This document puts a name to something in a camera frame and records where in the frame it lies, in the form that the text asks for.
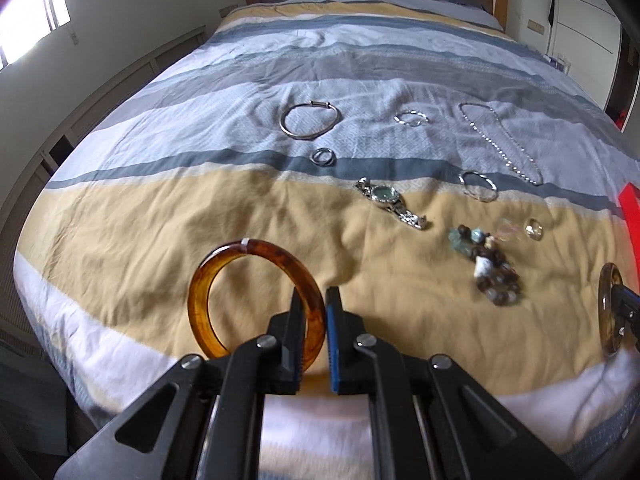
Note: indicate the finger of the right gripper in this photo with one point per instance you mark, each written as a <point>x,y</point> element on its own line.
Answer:
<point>626,304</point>

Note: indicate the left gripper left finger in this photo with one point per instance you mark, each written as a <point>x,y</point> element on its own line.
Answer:
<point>203,418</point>

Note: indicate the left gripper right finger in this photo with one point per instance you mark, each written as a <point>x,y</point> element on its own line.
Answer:
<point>430,419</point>

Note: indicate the dark brown bangle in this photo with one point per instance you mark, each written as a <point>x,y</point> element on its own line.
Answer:
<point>611,326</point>

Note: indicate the red jewelry box tray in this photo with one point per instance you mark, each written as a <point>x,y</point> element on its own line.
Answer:
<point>629,204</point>

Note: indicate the amber orange bangle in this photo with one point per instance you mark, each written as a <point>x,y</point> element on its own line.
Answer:
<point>304,284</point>

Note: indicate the twisted silver bangle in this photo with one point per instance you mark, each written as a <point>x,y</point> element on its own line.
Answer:
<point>478,186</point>

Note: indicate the silver wristwatch green dial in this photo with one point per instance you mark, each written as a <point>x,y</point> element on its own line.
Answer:
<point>387,198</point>

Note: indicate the large silver bangle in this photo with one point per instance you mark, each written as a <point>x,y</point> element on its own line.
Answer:
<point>309,120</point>

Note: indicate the striped bed duvet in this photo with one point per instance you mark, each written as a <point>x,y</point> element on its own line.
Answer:
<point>196,159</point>

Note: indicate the white wardrobe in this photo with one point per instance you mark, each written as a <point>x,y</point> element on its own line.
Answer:
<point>586,38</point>

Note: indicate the grey pillow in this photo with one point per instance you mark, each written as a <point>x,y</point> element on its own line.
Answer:
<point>470,11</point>

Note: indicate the bright window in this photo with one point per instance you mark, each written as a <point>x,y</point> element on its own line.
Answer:
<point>25,22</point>

